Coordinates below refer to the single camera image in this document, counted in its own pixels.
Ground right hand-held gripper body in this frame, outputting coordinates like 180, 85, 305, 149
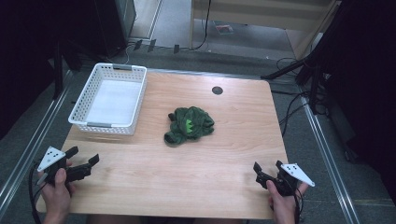
255, 162, 316, 198

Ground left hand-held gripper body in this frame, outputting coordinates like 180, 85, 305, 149
36, 146, 93, 188

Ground white perforated plastic basket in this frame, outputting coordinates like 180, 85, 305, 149
67, 62, 149, 136

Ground green garment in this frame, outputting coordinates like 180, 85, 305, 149
163, 105, 216, 147

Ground person's right hand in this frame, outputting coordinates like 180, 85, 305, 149
265, 179, 310, 220

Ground person's left hand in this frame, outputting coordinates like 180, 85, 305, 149
36, 160, 77, 218

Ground black metal stand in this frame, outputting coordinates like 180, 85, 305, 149
52, 40, 82, 101

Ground black tripod stand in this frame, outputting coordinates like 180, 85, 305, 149
261, 52, 332, 116

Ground black curtain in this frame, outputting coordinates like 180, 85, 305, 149
306, 0, 396, 197
0, 0, 104, 141

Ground black cabinet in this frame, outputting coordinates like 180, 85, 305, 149
92, 0, 138, 59

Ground red printed paper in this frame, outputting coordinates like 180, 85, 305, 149
214, 21, 235, 35

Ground light wooden furniture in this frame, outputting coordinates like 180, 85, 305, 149
189, 0, 342, 61

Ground metal floor rail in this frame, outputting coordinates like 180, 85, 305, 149
299, 95, 362, 224
0, 70, 75, 216

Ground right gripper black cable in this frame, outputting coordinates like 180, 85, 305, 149
291, 185, 305, 224

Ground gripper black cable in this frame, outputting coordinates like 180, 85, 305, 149
291, 185, 305, 224
28, 161, 48, 224

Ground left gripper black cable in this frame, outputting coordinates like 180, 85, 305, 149
28, 161, 48, 224

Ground black floor cables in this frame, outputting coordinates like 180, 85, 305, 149
270, 57, 312, 138

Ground black hanging cable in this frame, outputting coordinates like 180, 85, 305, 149
190, 0, 213, 51

